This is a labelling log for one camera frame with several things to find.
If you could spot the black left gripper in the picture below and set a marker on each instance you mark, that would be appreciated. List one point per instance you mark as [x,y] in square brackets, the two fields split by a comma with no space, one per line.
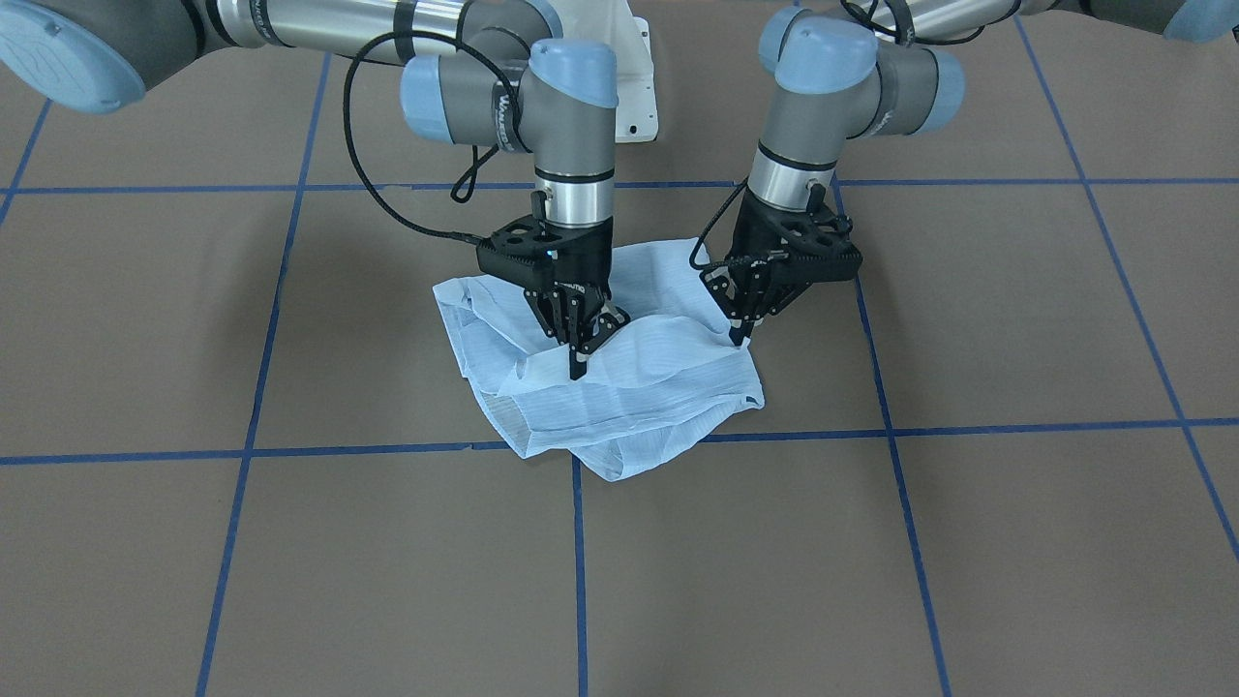
[754,235]

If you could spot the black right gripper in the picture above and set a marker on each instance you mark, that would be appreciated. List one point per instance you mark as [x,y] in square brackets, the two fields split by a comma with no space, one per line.
[584,264]

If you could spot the light blue button shirt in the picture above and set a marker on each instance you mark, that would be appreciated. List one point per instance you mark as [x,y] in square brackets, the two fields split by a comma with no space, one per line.
[661,384]

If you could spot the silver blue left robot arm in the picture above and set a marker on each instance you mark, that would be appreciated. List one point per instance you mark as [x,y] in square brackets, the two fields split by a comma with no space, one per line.
[865,69]

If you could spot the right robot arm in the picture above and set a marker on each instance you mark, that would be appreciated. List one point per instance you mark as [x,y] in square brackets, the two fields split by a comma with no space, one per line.
[496,76]

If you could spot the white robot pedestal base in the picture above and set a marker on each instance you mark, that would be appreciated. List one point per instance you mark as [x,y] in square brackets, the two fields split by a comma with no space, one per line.
[613,23]

